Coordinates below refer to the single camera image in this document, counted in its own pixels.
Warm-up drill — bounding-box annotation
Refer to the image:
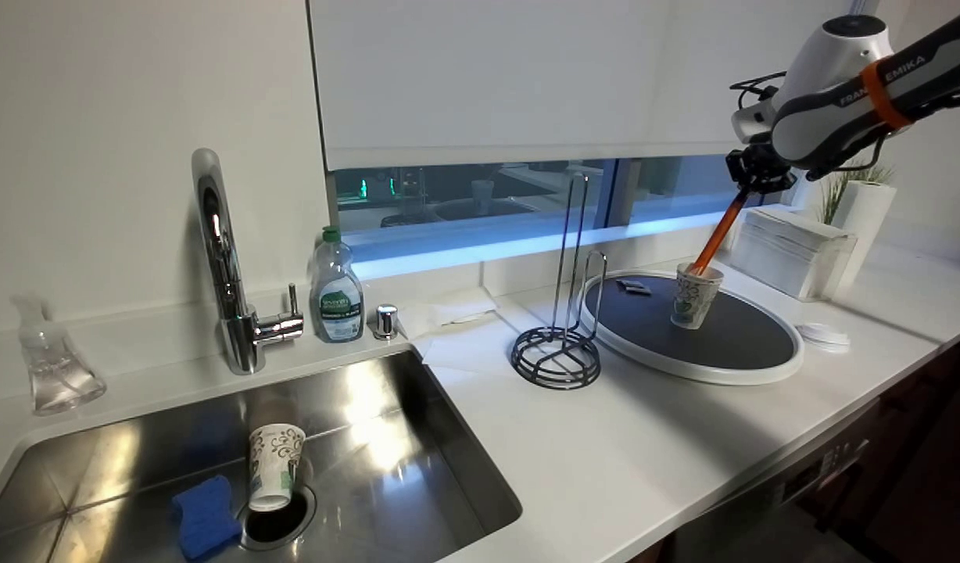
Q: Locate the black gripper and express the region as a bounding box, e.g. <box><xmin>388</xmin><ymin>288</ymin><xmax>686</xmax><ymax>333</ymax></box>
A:
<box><xmin>722</xmin><ymin>139</ymin><xmax>802</xmax><ymax>212</ymax></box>

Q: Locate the printed white paper cup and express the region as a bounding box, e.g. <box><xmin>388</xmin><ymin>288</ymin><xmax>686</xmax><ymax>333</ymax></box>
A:
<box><xmin>668</xmin><ymin>260</ymin><xmax>730</xmax><ymax>336</ymax></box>

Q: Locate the patterned paper cup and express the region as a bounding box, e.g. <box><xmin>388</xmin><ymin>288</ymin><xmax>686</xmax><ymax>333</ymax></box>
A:
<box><xmin>247</xmin><ymin>419</ymin><xmax>310</xmax><ymax>517</ymax></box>

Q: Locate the white tissue box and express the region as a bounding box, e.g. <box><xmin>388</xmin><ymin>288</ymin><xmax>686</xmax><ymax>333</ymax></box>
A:
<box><xmin>730</xmin><ymin>205</ymin><xmax>852</xmax><ymax>303</ymax></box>

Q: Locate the white plant pot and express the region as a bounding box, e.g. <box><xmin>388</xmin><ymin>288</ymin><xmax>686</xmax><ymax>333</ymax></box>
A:
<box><xmin>820</xmin><ymin>165</ymin><xmax>901</xmax><ymax>297</ymax></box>

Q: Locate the round dark turntable tray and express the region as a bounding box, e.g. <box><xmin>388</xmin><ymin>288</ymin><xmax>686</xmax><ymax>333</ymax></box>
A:
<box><xmin>580</xmin><ymin>267</ymin><xmax>804</xmax><ymax>390</ymax></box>

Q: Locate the white roller blind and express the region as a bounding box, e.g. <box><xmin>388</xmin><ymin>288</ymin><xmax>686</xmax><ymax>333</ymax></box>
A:
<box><xmin>308</xmin><ymin>0</ymin><xmax>858</xmax><ymax>171</ymax></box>

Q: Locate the window glass pane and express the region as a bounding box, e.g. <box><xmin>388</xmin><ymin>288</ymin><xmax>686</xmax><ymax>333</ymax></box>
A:
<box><xmin>329</xmin><ymin>154</ymin><xmax>757</xmax><ymax>267</ymax></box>

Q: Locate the small chrome sink knob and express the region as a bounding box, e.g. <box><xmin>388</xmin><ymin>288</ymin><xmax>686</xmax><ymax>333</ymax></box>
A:
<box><xmin>367</xmin><ymin>300</ymin><xmax>403</xmax><ymax>340</ymax></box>

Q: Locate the clear dish soap bottle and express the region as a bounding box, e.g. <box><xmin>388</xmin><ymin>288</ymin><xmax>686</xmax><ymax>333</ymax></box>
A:
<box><xmin>308</xmin><ymin>226</ymin><xmax>368</xmax><ymax>347</ymax></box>

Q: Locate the stainless steel sink basin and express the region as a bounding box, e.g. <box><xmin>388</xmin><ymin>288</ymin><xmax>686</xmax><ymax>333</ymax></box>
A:
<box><xmin>0</xmin><ymin>347</ymin><xmax>526</xmax><ymax>563</ymax></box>

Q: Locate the chrome kitchen faucet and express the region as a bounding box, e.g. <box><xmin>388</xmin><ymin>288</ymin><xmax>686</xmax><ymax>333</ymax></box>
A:
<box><xmin>190</xmin><ymin>145</ymin><xmax>308</xmax><ymax>375</ymax></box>

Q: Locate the blue sponge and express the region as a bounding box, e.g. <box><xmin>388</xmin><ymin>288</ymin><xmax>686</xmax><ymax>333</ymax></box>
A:
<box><xmin>168</xmin><ymin>472</ymin><xmax>244</xmax><ymax>563</ymax></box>

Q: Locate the clear glass vase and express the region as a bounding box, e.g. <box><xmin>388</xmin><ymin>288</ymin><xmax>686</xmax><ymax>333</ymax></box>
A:
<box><xmin>9</xmin><ymin>295</ymin><xmax>109</xmax><ymax>415</ymax></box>

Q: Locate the black wire paper towel holder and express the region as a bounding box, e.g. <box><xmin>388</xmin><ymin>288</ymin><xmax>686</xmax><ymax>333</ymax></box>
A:
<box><xmin>511</xmin><ymin>168</ymin><xmax>612</xmax><ymax>393</ymax></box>

